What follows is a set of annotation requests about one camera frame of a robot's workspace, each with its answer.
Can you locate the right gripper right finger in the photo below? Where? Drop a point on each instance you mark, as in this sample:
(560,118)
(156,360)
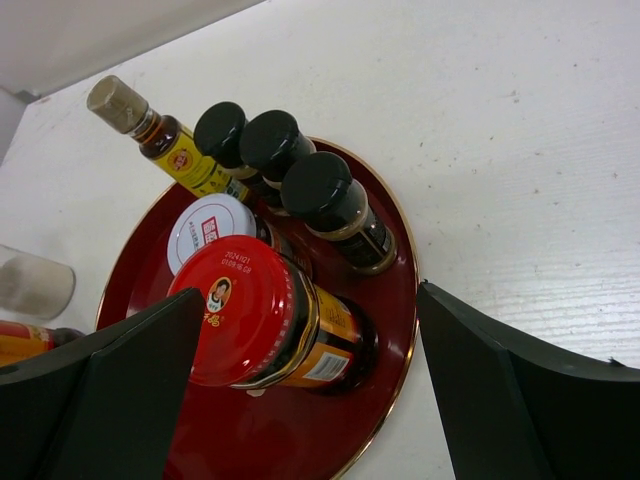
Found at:
(516,407)

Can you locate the round red lacquer tray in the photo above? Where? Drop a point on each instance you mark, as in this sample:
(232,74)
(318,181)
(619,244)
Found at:
(281,432)

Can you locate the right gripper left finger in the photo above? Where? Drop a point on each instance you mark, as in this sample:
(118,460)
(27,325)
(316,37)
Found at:
(104,406)

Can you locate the black-cap white bottle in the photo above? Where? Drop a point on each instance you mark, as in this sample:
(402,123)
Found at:
(34,286)

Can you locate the small yellow-label brown bottle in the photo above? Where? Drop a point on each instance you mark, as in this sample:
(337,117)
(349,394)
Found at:
(162,139)

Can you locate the black-cap spice bottle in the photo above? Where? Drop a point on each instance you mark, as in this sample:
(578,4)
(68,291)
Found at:
(271,143)
(321,191)
(217,135)

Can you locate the red-lid sauce jar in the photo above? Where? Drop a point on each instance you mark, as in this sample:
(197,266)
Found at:
(266,323)
(23,341)

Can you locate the white-lid jar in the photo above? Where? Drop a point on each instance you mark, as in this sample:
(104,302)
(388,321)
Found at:
(220,215)

